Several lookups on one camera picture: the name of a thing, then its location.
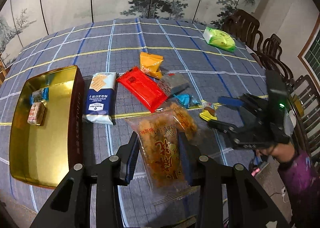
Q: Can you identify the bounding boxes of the yellow candy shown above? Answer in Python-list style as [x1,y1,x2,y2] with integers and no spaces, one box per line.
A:
[199,100,217,122]

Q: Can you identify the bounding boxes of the clear pork floss snack bag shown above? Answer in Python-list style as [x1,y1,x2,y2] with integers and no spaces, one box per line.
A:
[126,109,197,206]

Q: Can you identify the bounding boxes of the blue candy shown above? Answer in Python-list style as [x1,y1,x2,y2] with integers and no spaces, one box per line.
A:
[174,93,200,109]

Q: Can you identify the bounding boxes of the grey speckled snack bar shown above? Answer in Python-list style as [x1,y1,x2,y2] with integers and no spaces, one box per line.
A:
[157,73,189,97]

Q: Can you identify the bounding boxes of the blue white cracker pack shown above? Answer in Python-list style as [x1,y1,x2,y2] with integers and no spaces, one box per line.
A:
[82,72,117,125]

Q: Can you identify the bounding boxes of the red snack packet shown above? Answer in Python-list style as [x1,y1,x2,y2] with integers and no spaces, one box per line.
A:
[117,66,168,113]

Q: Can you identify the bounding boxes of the orange snack packet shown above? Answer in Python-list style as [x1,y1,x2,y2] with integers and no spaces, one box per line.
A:
[140,52,164,79]

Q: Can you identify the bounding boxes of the purple sleeved forearm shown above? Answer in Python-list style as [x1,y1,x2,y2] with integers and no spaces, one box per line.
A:
[278,151,319,227]

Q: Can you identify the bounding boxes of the right hand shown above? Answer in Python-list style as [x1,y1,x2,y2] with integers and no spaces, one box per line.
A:
[256,142,295,163]

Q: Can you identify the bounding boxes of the dark wooden chair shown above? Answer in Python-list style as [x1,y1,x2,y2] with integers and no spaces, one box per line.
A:
[254,31,294,85]
[221,9,264,51]

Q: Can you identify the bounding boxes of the green tissue pack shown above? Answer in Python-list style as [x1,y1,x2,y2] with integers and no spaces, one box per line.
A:
[203,27,235,52]

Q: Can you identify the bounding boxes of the gold and maroon tin box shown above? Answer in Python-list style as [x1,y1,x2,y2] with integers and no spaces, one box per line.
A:
[9,65,85,188]

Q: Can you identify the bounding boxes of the blue plaid tablecloth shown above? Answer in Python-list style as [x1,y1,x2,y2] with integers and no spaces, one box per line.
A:
[1,18,267,227]

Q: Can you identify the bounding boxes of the white red wrapped cake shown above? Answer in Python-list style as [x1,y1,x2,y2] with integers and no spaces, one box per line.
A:
[27,102,46,126]

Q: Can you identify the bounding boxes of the blue wrapped sweet in tin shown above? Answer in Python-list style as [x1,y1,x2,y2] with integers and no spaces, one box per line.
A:
[29,87,49,104]

